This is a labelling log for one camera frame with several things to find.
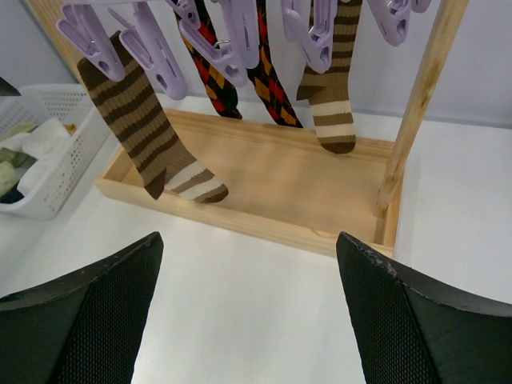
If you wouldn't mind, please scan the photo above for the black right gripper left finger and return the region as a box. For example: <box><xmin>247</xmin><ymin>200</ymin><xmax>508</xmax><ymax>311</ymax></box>
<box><xmin>1</xmin><ymin>232</ymin><xmax>164</xmax><ymax>383</ymax></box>

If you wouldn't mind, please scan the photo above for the mustard yellow sock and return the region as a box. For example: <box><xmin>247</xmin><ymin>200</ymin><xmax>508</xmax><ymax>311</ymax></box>
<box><xmin>65</xmin><ymin>124</ymin><xmax>77</xmax><ymax>135</ymax></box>

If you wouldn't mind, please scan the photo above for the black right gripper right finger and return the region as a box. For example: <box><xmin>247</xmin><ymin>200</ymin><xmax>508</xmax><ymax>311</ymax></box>
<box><xmin>336</xmin><ymin>232</ymin><xmax>511</xmax><ymax>383</ymax></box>

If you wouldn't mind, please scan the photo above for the brown striped sock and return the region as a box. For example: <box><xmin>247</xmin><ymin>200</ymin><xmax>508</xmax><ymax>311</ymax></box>
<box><xmin>297</xmin><ymin>0</ymin><xmax>362</xmax><ymax>154</ymax></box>
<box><xmin>77</xmin><ymin>31</ymin><xmax>229</xmax><ymax>203</ymax></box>

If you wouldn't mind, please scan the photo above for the red black argyle sock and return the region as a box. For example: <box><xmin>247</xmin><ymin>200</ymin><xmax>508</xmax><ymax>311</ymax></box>
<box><xmin>182</xmin><ymin>1</ymin><xmax>242</xmax><ymax>119</ymax></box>

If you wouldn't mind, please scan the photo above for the wooden hanger rack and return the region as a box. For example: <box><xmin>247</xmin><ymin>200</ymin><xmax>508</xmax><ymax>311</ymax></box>
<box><xmin>23</xmin><ymin>0</ymin><xmax>471</xmax><ymax>258</ymax></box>

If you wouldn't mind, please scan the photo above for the white plastic basket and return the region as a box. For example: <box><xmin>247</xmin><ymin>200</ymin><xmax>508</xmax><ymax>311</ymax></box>
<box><xmin>1</xmin><ymin>84</ymin><xmax>109</xmax><ymax>220</ymax></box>

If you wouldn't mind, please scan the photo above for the pale green sock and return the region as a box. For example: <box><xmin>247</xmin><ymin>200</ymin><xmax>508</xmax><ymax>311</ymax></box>
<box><xmin>1</xmin><ymin>122</ymin><xmax>36</xmax><ymax>203</ymax></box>

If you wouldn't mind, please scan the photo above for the purple round clip hanger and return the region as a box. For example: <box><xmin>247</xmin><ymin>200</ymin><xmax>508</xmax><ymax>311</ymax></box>
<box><xmin>56</xmin><ymin>1</ymin><xmax>430</xmax><ymax>100</ymax></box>

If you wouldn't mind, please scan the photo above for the dark navy sock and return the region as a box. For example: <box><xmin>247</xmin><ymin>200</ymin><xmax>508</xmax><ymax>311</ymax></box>
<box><xmin>0</xmin><ymin>184</ymin><xmax>24</xmax><ymax>204</ymax></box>

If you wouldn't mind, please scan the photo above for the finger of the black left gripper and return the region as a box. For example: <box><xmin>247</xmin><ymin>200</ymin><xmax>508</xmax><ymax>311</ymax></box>
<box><xmin>0</xmin><ymin>78</ymin><xmax>21</xmax><ymax>96</ymax></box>

